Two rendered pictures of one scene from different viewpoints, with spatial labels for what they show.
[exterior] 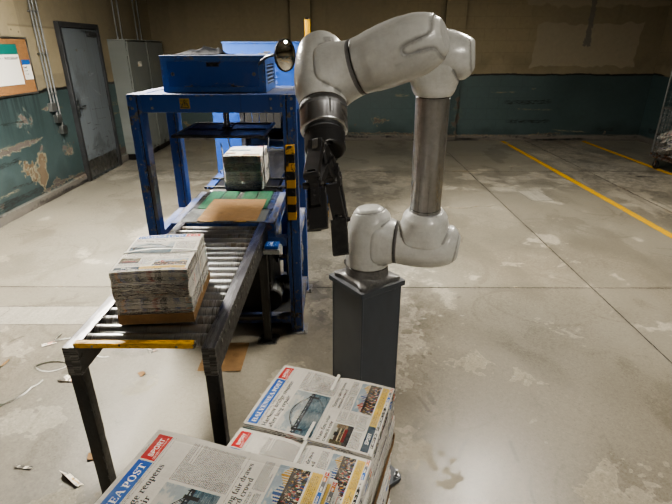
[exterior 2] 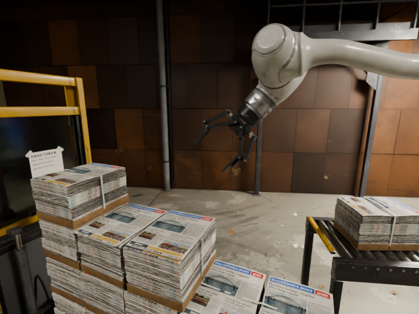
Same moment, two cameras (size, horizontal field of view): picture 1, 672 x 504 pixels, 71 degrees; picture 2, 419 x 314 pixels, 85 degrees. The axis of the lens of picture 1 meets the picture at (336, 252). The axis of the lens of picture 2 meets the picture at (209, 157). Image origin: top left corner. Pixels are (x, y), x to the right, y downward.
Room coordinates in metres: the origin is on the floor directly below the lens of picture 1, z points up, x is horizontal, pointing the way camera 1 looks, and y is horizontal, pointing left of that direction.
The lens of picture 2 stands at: (0.82, -0.76, 1.65)
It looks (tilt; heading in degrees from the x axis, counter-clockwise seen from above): 13 degrees down; 96
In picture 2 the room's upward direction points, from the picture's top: straight up
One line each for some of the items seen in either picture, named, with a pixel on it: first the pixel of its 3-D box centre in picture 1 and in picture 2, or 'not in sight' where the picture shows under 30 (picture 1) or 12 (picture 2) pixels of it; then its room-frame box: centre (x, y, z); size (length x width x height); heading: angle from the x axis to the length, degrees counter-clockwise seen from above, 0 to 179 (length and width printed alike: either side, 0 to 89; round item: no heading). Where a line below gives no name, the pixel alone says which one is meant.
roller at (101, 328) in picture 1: (154, 330); (342, 240); (1.57, 0.71, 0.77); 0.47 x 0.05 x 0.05; 90
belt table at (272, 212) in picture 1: (234, 211); not in sight; (3.11, 0.70, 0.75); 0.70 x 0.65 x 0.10; 0
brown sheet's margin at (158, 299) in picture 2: not in sight; (176, 269); (0.56, 0.21, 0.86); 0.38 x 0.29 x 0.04; 73
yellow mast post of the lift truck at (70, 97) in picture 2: not in sight; (87, 193); (-0.32, 0.85, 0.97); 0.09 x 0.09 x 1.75; 72
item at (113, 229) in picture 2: not in sight; (124, 220); (0.27, 0.29, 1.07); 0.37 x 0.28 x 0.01; 70
